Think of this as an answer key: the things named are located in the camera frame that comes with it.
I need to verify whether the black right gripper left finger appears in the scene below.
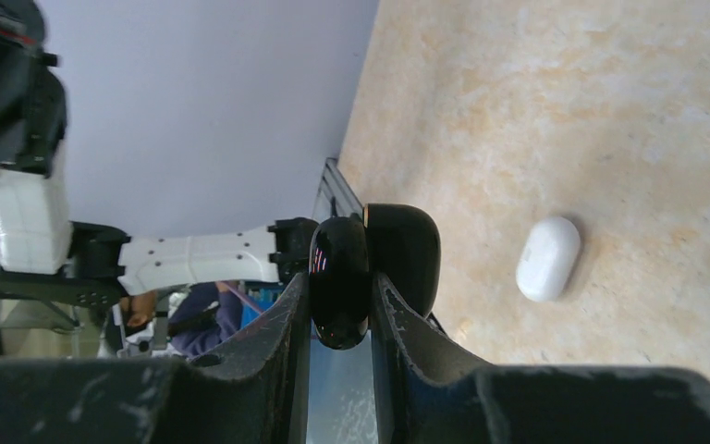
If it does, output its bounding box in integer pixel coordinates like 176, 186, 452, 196
0, 273, 311, 443

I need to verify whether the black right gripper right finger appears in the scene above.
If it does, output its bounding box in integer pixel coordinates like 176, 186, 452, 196
370, 275, 710, 443

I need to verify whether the white earbud charging case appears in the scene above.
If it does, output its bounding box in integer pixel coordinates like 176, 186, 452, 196
515, 216, 581, 302

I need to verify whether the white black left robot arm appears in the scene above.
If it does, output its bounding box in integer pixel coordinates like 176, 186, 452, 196
0, 1, 316, 307

